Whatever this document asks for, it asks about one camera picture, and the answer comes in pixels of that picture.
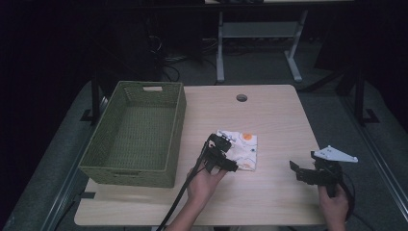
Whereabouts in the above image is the green woven basket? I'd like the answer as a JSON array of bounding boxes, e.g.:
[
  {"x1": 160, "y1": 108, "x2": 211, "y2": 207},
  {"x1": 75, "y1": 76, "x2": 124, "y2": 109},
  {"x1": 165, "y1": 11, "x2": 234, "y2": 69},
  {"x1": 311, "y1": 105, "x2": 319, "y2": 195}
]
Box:
[{"x1": 78, "y1": 80, "x2": 188, "y2": 189}]

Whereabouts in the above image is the metal floor rail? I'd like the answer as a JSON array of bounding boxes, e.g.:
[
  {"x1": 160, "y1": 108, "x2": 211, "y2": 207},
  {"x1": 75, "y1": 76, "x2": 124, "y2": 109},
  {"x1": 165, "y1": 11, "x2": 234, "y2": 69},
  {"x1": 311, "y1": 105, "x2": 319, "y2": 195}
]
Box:
[
  {"x1": 39, "y1": 95, "x2": 110, "y2": 231},
  {"x1": 338, "y1": 94, "x2": 408, "y2": 222}
]

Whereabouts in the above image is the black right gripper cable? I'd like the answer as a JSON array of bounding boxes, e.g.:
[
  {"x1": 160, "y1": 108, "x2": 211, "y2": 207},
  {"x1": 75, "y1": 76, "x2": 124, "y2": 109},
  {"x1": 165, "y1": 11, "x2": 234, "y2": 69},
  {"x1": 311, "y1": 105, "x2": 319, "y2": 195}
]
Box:
[{"x1": 338, "y1": 172, "x2": 357, "y2": 223}]

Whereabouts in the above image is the person's left hand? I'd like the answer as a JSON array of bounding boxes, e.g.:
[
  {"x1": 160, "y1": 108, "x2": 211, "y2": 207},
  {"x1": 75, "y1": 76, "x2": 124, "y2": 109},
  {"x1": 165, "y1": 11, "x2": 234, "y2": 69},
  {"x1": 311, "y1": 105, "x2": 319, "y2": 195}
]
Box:
[{"x1": 186, "y1": 167, "x2": 229, "y2": 210}]

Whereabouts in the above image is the grey metal table frame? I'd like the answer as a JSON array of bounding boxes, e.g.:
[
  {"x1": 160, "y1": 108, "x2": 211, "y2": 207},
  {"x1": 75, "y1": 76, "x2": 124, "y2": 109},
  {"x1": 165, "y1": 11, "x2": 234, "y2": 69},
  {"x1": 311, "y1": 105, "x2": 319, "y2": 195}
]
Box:
[{"x1": 216, "y1": 9, "x2": 309, "y2": 85}]

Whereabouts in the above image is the black metal stand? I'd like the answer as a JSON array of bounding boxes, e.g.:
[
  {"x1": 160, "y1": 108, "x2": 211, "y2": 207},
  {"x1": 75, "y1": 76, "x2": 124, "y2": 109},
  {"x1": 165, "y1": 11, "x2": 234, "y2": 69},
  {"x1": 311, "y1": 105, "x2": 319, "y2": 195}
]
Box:
[
  {"x1": 80, "y1": 41, "x2": 109, "y2": 127},
  {"x1": 351, "y1": 61, "x2": 381, "y2": 127}
]

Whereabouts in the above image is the white printed cloth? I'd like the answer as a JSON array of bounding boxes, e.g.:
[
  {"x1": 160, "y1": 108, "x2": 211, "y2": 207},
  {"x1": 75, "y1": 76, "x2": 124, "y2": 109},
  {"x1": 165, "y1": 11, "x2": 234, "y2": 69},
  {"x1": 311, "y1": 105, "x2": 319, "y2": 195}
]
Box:
[{"x1": 216, "y1": 129, "x2": 259, "y2": 171}]

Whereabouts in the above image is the bundle of floor cables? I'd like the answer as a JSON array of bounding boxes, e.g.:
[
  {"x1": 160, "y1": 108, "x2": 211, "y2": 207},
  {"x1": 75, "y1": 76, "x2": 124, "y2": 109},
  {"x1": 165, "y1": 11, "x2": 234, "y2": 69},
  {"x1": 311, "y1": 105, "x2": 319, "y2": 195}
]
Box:
[{"x1": 145, "y1": 33, "x2": 219, "y2": 83}]

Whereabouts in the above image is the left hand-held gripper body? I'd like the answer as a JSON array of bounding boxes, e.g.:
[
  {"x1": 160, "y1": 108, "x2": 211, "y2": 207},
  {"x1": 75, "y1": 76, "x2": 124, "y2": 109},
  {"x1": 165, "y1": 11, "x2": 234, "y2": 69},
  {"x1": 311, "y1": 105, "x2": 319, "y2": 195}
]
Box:
[{"x1": 203, "y1": 133, "x2": 233, "y2": 174}]

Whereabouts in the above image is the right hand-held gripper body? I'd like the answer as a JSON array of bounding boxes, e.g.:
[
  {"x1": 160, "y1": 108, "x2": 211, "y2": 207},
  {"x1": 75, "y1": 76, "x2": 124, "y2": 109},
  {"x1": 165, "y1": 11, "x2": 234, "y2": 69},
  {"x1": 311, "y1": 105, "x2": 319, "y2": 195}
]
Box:
[{"x1": 308, "y1": 144, "x2": 359, "y2": 198}]

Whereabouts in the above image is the person's right hand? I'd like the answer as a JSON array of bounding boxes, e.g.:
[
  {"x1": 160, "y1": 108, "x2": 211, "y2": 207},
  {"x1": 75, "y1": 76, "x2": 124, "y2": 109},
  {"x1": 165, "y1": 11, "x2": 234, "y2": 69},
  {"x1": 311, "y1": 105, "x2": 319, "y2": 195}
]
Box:
[{"x1": 317, "y1": 184, "x2": 351, "y2": 227}]

